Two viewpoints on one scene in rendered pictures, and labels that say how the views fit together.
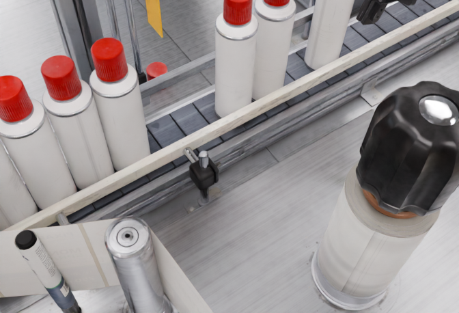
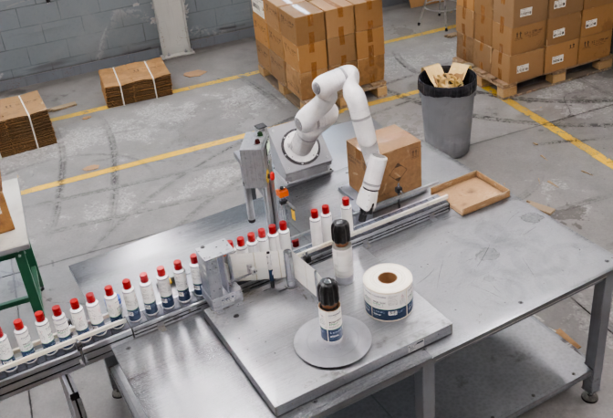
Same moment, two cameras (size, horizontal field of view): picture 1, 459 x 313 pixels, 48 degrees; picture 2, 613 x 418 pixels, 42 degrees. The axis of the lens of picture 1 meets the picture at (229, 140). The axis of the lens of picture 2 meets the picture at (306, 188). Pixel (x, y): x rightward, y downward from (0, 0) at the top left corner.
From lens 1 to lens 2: 2.99 m
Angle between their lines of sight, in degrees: 25
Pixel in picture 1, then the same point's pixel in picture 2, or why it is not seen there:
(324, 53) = not seen: hidden behind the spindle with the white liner
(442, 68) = (395, 237)
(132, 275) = (287, 261)
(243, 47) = (316, 224)
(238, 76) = (316, 233)
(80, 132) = (275, 243)
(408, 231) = (342, 249)
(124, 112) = (285, 238)
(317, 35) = not seen: hidden behind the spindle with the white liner
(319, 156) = not seen: hidden behind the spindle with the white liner
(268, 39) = (325, 223)
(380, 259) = (340, 259)
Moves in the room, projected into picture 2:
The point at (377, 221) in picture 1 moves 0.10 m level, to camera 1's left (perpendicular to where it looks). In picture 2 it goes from (337, 247) to (313, 248)
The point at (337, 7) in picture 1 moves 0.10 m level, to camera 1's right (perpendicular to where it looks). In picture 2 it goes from (346, 214) to (368, 214)
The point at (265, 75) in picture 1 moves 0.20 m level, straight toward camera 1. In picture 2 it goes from (326, 235) to (316, 260)
